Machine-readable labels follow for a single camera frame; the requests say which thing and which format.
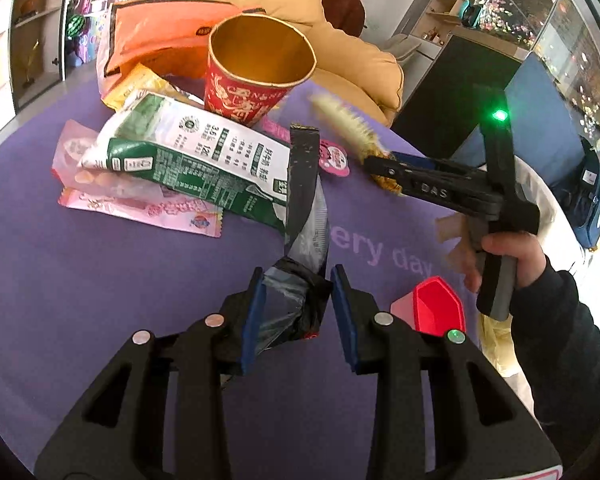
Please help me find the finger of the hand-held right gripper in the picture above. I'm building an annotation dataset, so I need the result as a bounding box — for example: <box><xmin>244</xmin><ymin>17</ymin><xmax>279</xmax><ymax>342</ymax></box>
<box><xmin>364</xmin><ymin>156</ymin><xmax>501</xmax><ymax>218</ymax></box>
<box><xmin>387</xmin><ymin>151</ymin><xmax>488</xmax><ymax>181</ymax></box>

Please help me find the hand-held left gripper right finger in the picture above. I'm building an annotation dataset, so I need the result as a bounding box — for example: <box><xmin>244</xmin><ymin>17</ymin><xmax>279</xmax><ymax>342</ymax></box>
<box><xmin>330</xmin><ymin>264</ymin><xmax>563</xmax><ymax>480</ymax></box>

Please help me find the pink round wrapper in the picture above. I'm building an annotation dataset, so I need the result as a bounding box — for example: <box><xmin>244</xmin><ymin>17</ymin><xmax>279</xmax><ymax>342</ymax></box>
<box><xmin>260</xmin><ymin>115</ymin><xmax>351</xmax><ymax>177</ymax></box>

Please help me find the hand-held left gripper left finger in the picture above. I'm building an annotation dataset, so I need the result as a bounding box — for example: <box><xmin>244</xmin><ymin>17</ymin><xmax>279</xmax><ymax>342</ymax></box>
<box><xmin>34</xmin><ymin>266</ymin><xmax>268</xmax><ymax>480</ymax></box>

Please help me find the brown cushion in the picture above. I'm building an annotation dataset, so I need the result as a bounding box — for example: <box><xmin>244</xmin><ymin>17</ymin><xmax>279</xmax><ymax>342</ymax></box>
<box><xmin>317</xmin><ymin>0</ymin><xmax>367</xmax><ymax>38</ymax></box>

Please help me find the white-lined trash bin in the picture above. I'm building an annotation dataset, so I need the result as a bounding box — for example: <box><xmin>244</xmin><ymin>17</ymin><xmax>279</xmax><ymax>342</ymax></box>
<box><xmin>480</xmin><ymin>152</ymin><xmax>600</xmax><ymax>411</ymax></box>

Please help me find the blue panel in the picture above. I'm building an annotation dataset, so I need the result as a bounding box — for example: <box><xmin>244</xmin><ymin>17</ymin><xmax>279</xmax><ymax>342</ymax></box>
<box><xmin>452</xmin><ymin>52</ymin><xmax>588</xmax><ymax>201</ymax></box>

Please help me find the teal speaker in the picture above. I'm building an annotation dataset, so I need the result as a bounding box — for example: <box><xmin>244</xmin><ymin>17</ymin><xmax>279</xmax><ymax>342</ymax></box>
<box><xmin>455</xmin><ymin>0</ymin><xmax>481</xmax><ymax>28</ymax></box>

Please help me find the person's right forearm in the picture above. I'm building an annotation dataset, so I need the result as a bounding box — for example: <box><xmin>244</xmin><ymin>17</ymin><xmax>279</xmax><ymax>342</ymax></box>
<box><xmin>510</xmin><ymin>255</ymin><xmax>600</xmax><ymax>466</ymax></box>

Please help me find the glass door shelf cabinet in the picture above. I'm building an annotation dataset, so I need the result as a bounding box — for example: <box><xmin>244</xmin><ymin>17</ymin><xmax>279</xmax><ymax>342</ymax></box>
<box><xmin>10</xmin><ymin>0</ymin><xmax>78</xmax><ymax>111</ymax></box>

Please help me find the black cabinet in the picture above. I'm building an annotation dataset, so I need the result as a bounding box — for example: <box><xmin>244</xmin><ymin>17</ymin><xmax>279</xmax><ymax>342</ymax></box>
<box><xmin>392</xmin><ymin>35</ymin><xmax>523</xmax><ymax>161</ymax></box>

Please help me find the beige armchair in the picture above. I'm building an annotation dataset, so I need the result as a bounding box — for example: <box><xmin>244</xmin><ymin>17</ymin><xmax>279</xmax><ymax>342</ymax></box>
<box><xmin>175</xmin><ymin>0</ymin><xmax>406</xmax><ymax>128</ymax></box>

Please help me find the black plastic wrapper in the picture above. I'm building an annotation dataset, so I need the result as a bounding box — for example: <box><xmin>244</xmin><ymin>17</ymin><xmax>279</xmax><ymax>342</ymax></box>
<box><xmin>257</xmin><ymin>122</ymin><xmax>333</xmax><ymax>351</ymax></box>

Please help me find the pile of colourful toy boxes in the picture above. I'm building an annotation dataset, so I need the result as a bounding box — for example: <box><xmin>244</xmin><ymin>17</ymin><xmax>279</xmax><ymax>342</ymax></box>
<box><xmin>65</xmin><ymin>0</ymin><xmax>113</xmax><ymax>68</ymax></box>

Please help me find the glass display tank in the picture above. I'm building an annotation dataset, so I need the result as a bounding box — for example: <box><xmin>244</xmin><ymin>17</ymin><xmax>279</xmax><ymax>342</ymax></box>
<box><xmin>460</xmin><ymin>0</ymin><xmax>600</xmax><ymax>146</ymax></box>

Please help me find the green white milk carton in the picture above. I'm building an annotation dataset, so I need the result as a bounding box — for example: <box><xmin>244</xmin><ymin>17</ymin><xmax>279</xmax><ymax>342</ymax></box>
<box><xmin>77</xmin><ymin>90</ymin><xmax>293</xmax><ymax>233</ymax></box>

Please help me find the dark blue bag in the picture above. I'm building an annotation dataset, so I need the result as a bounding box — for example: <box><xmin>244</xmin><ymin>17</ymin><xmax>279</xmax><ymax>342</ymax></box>
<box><xmin>550</xmin><ymin>137</ymin><xmax>600</xmax><ymax>251</ymax></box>

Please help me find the person's right hand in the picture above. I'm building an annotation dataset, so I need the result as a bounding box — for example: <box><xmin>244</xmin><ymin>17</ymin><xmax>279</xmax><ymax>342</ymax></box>
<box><xmin>462</xmin><ymin>232</ymin><xmax>548</xmax><ymax>293</ymax></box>

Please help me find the translucent pink snack wrapper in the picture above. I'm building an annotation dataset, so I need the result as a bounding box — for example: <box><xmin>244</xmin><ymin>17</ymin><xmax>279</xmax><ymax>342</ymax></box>
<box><xmin>50</xmin><ymin>120</ymin><xmax>166</xmax><ymax>201</ymax></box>

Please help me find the gold snack wrapper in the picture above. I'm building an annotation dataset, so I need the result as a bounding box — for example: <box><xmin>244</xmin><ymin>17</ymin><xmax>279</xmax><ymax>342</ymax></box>
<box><xmin>310</xmin><ymin>92</ymin><xmax>406</xmax><ymax>196</ymax></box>

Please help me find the pink flower print snack wrapper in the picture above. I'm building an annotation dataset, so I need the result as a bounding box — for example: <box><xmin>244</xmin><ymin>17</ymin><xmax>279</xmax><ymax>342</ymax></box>
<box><xmin>57</xmin><ymin>187</ymin><xmax>226</xmax><ymax>238</ymax></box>

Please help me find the wooden wall shelf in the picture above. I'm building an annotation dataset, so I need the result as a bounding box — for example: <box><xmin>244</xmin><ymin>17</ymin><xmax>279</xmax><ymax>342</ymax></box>
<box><xmin>410</xmin><ymin>0</ymin><xmax>481</xmax><ymax>46</ymax></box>

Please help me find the yellow snack wrapper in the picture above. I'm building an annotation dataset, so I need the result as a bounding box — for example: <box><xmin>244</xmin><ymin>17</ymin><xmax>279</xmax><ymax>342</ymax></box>
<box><xmin>102</xmin><ymin>64</ymin><xmax>206</xmax><ymax>111</ymax></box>

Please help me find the white chair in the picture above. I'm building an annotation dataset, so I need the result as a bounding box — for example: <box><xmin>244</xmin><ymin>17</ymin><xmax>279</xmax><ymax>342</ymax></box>
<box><xmin>382</xmin><ymin>34</ymin><xmax>421</xmax><ymax>66</ymax></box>

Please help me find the orange plastic bag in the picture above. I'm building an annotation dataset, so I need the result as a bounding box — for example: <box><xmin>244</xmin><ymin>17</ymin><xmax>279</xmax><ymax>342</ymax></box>
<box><xmin>97</xmin><ymin>0</ymin><xmax>266</xmax><ymax>96</ymax></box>

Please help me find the red paper cup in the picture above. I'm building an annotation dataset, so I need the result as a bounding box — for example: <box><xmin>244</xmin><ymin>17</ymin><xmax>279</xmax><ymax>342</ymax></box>
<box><xmin>203</xmin><ymin>14</ymin><xmax>317</xmax><ymax>128</ymax></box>

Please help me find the red plastic container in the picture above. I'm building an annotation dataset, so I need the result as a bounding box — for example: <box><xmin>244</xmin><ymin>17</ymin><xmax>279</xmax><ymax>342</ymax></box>
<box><xmin>390</xmin><ymin>276</ymin><xmax>467</xmax><ymax>336</ymax></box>

